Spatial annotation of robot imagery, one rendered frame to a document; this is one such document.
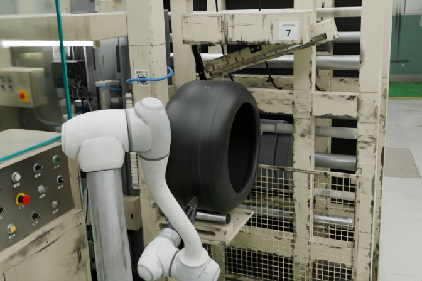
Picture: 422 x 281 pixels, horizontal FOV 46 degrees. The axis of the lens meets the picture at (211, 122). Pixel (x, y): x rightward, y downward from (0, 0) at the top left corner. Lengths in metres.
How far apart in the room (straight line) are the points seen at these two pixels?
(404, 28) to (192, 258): 9.97
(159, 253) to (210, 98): 0.67
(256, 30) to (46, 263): 1.39
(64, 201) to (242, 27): 1.15
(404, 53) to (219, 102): 9.53
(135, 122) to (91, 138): 0.13
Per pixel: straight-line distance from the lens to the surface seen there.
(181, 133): 2.04
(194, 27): 2.44
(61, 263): 2.41
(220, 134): 2.01
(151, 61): 2.26
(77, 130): 1.47
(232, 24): 2.36
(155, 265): 1.82
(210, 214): 2.25
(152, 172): 1.59
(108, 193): 1.47
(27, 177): 2.22
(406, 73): 11.48
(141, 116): 1.47
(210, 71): 2.57
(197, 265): 1.77
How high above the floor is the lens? 1.84
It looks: 14 degrees down
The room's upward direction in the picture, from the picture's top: 2 degrees counter-clockwise
